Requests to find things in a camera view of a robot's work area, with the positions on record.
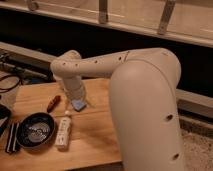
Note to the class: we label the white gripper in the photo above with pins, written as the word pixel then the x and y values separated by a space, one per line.
pixel 75 90

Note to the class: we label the white plastic bottle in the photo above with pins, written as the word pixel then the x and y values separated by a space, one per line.
pixel 62 137

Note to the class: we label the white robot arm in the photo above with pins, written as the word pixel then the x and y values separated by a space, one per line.
pixel 142 99

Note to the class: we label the dark ceramic bowl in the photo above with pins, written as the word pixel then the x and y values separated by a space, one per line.
pixel 35 130

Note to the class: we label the blue sponge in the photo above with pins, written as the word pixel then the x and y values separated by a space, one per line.
pixel 78 105

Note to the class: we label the red brown sausage toy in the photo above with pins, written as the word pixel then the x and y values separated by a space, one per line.
pixel 53 103

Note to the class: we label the wooden cutting board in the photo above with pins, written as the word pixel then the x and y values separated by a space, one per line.
pixel 92 143

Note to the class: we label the black object at left edge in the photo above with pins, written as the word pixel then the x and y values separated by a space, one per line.
pixel 5 115

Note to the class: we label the black striped rectangular object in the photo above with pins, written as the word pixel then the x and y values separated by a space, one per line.
pixel 12 145

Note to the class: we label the metal bracket middle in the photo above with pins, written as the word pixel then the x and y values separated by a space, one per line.
pixel 103 11

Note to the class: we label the metal bracket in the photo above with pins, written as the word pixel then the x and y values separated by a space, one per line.
pixel 166 15
pixel 103 11
pixel 32 5

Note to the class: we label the metal bracket left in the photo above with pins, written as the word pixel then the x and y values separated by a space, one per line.
pixel 32 5

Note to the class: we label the metal bracket right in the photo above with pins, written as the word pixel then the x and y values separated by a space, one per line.
pixel 166 15

